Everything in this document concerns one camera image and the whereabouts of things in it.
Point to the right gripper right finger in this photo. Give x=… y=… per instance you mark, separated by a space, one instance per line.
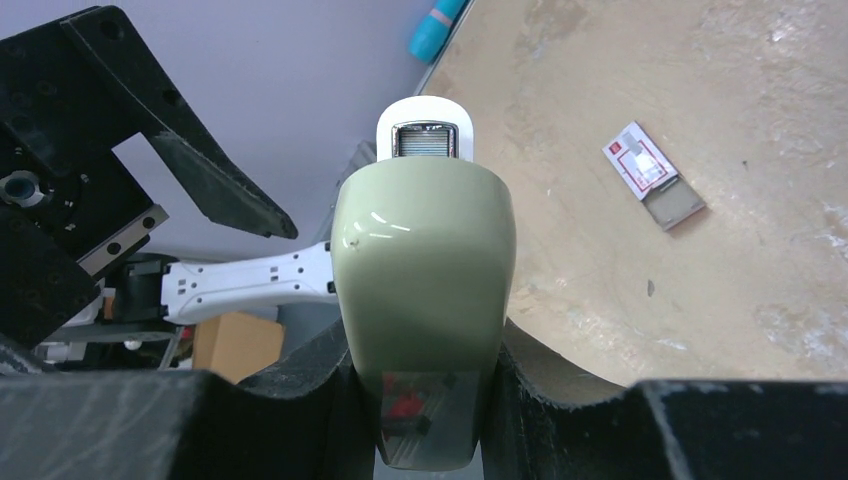
x=550 y=419

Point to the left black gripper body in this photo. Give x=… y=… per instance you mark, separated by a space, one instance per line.
x=70 y=212

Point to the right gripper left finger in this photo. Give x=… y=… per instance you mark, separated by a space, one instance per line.
x=300 y=418

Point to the teal cylinder tool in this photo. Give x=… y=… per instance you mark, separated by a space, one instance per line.
x=433 y=30

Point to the green stapler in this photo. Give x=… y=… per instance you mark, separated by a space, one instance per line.
x=423 y=252

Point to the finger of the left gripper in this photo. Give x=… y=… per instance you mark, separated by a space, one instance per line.
x=74 y=88

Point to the strip of staples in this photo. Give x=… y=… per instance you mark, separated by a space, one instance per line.
x=425 y=142

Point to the red white staple box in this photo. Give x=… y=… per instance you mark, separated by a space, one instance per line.
x=651 y=177

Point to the cardboard box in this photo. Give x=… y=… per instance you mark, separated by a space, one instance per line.
x=236 y=345

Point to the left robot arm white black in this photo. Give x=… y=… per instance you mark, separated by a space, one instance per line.
x=185 y=293

